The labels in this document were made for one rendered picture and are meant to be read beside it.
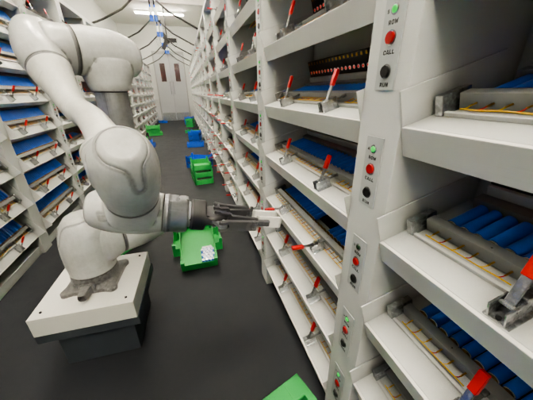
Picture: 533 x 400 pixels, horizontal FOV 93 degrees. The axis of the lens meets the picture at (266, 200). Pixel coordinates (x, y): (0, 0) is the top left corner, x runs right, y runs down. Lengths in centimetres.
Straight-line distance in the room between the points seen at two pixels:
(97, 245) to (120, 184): 62
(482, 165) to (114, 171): 47
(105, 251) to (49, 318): 25
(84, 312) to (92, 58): 79
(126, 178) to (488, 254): 52
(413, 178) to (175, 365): 101
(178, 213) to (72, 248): 53
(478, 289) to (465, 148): 18
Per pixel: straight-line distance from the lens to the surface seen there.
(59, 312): 113
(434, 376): 56
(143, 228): 61
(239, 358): 114
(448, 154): 39
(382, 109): 46
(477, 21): 50
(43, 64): 90
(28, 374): 140
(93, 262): 108
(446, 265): 45
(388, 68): 45
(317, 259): 74
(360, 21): 55
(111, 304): 106
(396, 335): 59
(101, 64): 99
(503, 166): 35
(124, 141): 45
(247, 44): 177
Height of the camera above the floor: 93
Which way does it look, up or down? 23 degrees down
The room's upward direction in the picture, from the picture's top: 1 degrees counter-clockwise
